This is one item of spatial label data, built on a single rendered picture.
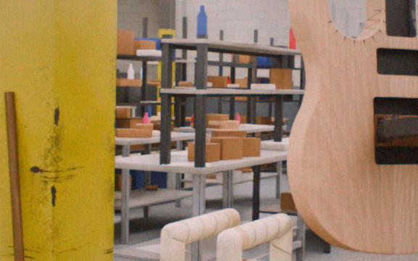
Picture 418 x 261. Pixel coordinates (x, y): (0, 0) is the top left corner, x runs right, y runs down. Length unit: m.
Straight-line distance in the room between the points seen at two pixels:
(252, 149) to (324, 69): 4.79
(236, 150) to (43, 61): 3.77
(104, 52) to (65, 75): 0.18
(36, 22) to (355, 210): 1.10
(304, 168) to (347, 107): 0.11
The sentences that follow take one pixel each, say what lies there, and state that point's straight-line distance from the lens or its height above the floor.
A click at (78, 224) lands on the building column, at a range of 2.21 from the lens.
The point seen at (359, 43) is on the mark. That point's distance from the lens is 1.30.
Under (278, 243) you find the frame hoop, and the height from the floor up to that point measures 1.17.
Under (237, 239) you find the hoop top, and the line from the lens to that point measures 1.10.
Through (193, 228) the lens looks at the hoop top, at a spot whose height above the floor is 1.20.
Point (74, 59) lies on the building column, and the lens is 2.16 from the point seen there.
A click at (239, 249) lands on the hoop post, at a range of 1.10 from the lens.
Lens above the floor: 1.39
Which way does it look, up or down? 3 degrees down
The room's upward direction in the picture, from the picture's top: 1 degrees clockwise
